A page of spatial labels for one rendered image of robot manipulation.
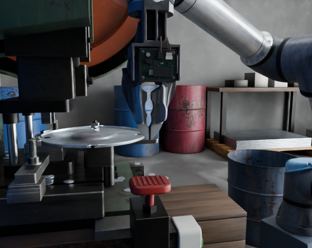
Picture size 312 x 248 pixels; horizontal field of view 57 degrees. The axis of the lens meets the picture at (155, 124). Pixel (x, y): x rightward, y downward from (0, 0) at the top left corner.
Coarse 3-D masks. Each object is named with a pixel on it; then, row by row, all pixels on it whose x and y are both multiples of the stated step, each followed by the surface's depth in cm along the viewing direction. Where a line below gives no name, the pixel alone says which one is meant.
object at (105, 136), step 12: (48, 132) 83; (60, 132) 85; (72, 132) 85; (84, 132) 82; (96, 132) 82; (108, 132) 82; (120, 132) 85; (132, 132) 85; (48, 144) 69; (60, 144) 67; (72, 144) 69; (84, 144) 69; (96, 144) 69; (108, 144) 67; (120, 144) 69
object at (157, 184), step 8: (144, 176) 53; (152, 176) 53; (160, 176) 52; (136, 184) 49; (144, 184) 48; (152, 184) 49; (160, 184) 49; (168, 184) 49; (136, 192) 47; (144, 192) 48; (152, 192) 48; (160, 192) 48; (152, 200) 50
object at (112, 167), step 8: (128, 144) 75; (88, 152) 76; (96, 152) 76; (104, 152) 77; (112, 152) 77; (88, 160) 76; (96, 160) 76; (104, 160) 77; (112, 160) 78; (104, 168) 78; (112, 168) 78; (104, 176) 78; (112, 176) 78; (104, 184) 78; (112, 184) 78
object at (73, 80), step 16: (32, 64) 68; (48, 64) 68; (64, 64) 69; (80, 64) 72; (32, 80) 68; (48, 80) 69; (64, 80) 70; (80, 80) 73; (32, 96) 69; (48, 96) 70; (64, 96) 70
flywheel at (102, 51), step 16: (96, 0) 109; (112, 0) 110; (96, 16) 110; (112, 16) 111; (128, 16) 109; (96, 32) 111; (112, 32) 111; (128, 32) 110; (96, 48) 109; (112, 48) 110; (96, 64) 111
